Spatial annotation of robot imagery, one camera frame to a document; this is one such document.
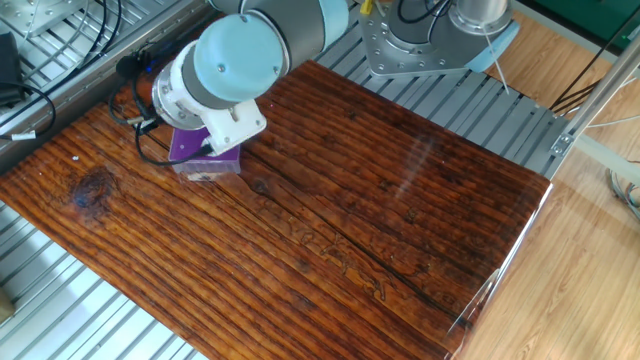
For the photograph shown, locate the aluminium frame post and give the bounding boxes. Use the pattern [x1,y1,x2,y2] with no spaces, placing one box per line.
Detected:
[548,33,640,157]

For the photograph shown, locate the black cable with white tag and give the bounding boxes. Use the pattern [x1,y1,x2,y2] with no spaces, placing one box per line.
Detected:
[0,81,58,142]

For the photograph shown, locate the purple pipette tip box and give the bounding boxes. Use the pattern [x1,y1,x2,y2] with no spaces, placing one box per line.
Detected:
[167,125,242,177]

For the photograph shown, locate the black floor cables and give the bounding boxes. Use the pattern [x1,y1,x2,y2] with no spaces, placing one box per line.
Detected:
[548,18,640,115]

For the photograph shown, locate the silver wrist flange coupling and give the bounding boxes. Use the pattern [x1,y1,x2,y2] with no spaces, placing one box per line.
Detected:
[150,69,207,132]

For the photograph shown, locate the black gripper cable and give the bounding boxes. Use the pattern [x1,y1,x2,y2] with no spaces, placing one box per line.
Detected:
[107,49,215,168]

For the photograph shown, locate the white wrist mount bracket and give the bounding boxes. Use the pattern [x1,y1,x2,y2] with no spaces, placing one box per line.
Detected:
[168,39,269,158]

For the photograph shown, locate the coloured wire bundle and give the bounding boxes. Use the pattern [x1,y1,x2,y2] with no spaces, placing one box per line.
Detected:
[603,166,640,225]

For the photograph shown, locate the thin black cable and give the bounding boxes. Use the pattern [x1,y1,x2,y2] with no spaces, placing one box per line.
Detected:
[73,0,124,72]

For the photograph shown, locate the aluminium perforated plate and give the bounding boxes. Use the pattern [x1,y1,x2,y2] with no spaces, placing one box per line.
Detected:
[0,0,87,39]

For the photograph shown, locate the white zip tie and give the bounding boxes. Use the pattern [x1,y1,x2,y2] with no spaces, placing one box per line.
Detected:
[481,24,510,96]

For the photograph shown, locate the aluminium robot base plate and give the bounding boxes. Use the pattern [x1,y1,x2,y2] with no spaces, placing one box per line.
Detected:
[357,3,501,80]

